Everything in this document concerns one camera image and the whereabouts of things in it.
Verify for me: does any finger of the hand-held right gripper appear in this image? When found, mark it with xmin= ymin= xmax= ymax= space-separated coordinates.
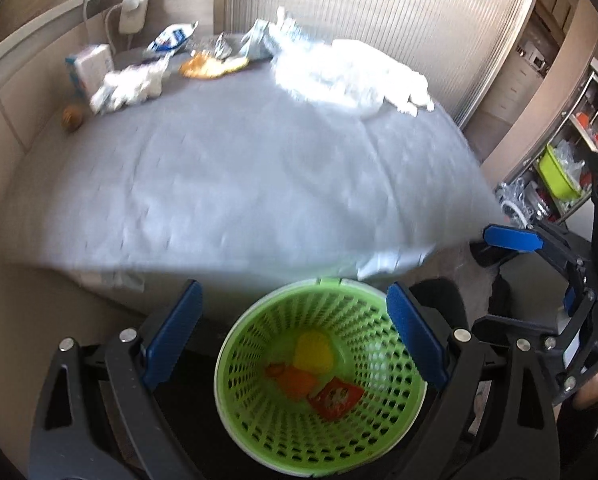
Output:
xmin=471 ymin=280 xmax=598 ymax=386
xmin=481 ymin=220 xmax=598 ymax=296

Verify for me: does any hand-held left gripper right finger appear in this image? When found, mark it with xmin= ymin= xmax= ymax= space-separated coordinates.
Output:
xmin=385 ymin=282 xmax=563 ymax=480

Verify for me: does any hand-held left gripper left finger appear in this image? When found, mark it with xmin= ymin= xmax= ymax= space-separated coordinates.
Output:
xmin=28 ymin=280 xmax=205 ymax=480

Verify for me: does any green plastic mesh basket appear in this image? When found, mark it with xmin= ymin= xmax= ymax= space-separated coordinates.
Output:
xmin=214 ymin=277 xmax=430 ymax=463

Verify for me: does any blue white wipes packet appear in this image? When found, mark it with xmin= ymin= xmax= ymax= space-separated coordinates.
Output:
xmin=146 ymin=21 xmax=200 ymax=56

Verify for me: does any person's right hand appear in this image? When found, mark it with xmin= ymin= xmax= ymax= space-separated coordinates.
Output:
xmin=576 ymin=367 xmax=598 ymax=409

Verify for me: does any green plastic bin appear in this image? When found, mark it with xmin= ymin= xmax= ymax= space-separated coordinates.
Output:
xmin=536 ymin=144 xmax=586 ymax=202

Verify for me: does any red wrapper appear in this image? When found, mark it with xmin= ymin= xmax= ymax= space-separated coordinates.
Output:
xmin=307 ymin=379 xmax=365 ymax=419

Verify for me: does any metal storage shelf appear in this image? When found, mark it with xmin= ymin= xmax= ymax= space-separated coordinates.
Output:
xmin=494 ymin=57 xmax=598 ymax=226

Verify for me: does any yellow wrapper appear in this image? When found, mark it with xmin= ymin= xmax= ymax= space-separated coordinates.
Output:
xmin=294 ymin=330 xmax=338 ymax=374

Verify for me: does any orange wrapper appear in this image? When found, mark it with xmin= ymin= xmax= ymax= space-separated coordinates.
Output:
xmin=265 ymin=362 xmax=316 ymax=402

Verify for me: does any grey table cloth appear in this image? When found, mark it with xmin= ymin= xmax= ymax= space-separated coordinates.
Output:
xmin=0 ymin=32 xmax=502 ymax=301

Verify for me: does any white plastic bag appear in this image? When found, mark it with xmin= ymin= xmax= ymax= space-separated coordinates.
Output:
xmin=274 ymin=39 xmax=436 ymax=120

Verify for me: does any brown nut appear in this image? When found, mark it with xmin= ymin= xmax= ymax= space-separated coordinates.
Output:
xmin=62 ymin=105 xmax=85 ymax=134

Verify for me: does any crumpled white tissue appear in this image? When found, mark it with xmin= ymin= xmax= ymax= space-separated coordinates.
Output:
xmin=89 ymin=57 xmax=170 ymax=116

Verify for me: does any orange yellow snack packet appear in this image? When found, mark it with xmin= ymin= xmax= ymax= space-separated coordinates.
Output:
xmin=180 ymin=51 xmax=250 ymax=80

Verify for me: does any ribbed translucent panel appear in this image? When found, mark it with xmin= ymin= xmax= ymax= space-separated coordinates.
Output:
xmin=224 ymin=0 xmax=546 ymax=128

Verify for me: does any white blue carton box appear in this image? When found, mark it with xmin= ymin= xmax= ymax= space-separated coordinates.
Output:
xmin=65 ymin=44 xmax=115 ymax=97

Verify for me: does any silver foil blister pack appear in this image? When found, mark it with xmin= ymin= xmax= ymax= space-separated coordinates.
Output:
xmin=195 ymin=32 xmax=241 ymax=61

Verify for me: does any crumpled white blue wrapper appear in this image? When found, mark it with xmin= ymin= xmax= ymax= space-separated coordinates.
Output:
xmin=239 ymin=6 xmax=326 ymax=61

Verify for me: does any white plug cable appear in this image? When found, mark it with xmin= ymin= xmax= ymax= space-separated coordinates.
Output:
xmin=103 ymin=7 xmax=128 ymax=55

